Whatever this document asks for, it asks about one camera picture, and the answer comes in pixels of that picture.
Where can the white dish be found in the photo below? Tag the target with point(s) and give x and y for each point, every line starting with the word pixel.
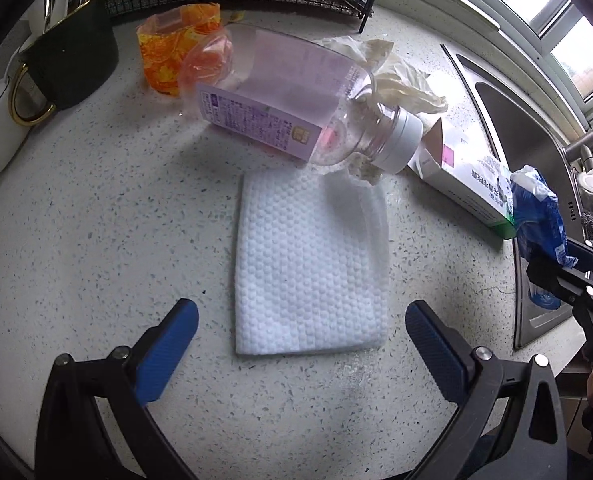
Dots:
pixel 59 0

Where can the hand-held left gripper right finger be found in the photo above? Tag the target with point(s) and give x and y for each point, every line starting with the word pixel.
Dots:
pixel 434 345

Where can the white green cardboard box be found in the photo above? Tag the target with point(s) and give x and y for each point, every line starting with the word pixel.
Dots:
pixel 471 185

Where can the steel sink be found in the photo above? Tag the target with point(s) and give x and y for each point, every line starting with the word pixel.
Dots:
pixel 521 120

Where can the white textured tissue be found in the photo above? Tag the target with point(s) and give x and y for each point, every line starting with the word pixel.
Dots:
pixel 306 270

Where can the clear bottle purple label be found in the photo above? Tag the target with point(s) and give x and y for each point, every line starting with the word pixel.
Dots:
pixel 276 85

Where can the orange printed plastic cup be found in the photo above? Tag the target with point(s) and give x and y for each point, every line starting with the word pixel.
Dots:
pixel 169 55

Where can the blue plastic wrapper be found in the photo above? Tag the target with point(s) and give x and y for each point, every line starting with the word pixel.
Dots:
pixel 538 210

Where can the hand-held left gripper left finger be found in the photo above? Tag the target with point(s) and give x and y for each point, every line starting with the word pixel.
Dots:
pixel 169 345

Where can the window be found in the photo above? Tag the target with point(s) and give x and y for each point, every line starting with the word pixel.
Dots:
pixel 541 5

